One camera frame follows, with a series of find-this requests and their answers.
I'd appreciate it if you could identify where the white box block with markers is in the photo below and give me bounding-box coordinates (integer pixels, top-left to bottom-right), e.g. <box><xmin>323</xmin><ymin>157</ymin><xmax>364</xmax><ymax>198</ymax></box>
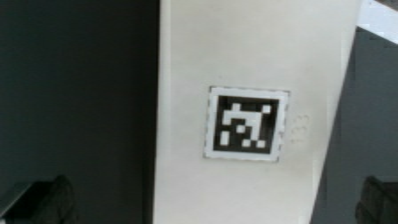
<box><xmin>153</xmin><ymin>0</ymin><xmax>362</xmax><ymax>224</ymax></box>

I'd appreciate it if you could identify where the white fiducial marker sheet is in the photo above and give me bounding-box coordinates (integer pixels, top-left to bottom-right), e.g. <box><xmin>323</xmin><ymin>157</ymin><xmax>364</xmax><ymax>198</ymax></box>
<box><xmin>357</xmin><ymin>0</ymin><xmax>398</xmax><ymax>44</ymax></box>

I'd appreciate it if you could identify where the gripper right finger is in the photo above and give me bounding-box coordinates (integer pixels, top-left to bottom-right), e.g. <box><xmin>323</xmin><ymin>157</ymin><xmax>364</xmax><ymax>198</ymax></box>
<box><xmin>355</xmin><ymin>176</ymin><xmax>398</xmax><ymax>224</ymax></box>

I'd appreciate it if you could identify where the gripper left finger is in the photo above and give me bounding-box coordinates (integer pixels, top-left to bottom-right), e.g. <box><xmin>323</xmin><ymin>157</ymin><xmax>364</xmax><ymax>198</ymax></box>
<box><xmin>0</xmin><ymin>175</ymin><xmax>76</xmax><ymax>224</ymax></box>

